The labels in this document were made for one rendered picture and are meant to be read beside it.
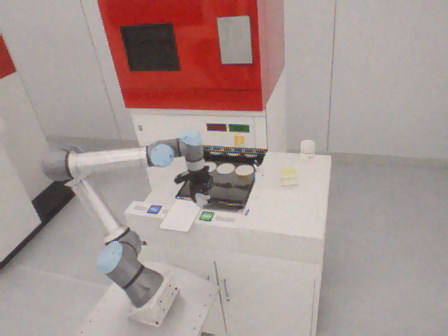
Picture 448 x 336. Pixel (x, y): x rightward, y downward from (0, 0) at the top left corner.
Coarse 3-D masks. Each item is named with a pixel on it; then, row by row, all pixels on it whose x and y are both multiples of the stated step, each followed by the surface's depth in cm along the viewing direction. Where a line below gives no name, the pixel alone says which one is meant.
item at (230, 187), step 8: (216, 168) 197; (216, 176) 191; (224, 176) 190; (232, 176) 189; (240, 176) 188; (248, 176) 187; (216, 184) 185; (224, 184) 184; (232, 184) 183; (240, 184) 182; (248, 184) 181; (184, 192) 182; (208, 192) 179; (216, 192) 179; (224, 192) 178; (232, 192) 177; (240, 192) 177; (224, 200) 172; (232, 200) 172; (240, 200) 171
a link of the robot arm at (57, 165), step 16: (160, 144) 122; (48, 160) 119; (64, 160) 118; (80, 160) 119; (96, 160) 119; (112, 160) 119; (128, 160) 119; (144, 160) 119; (160, 160) 117; (48, 176) 121; (64, 176) 119
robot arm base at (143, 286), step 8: (144, 272) 129; (152, 272) 131; (136, 280) 126; (144, 280) 127; (152, 280) 128; (160, 280) 130; (128, 288) 126; (136, 288) 125; (144, 288) 126; (152, 288) 126; (128, 296) 128; (136, 296) 125; (144, 296) 125; (152, 296) 125; (136, 304) 126; (144, 304) 125
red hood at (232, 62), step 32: (128, 0) 165; (160, 0) 161; (192, 0) 156; (224, 0) 152; (256, 0) 148; (128, 32) 175; (160, 32) 170; (192, 32) 165; (224, 32) 160; (256, 32) 156; (128, 64) 185; (160, 64) 180; (192, 64) 174; (224, 64) 168; (256, 64) 164; (128, 96) 197; (160, 96) 190; (192, 96) 184; (224, 96) 178; (256, 96) 173
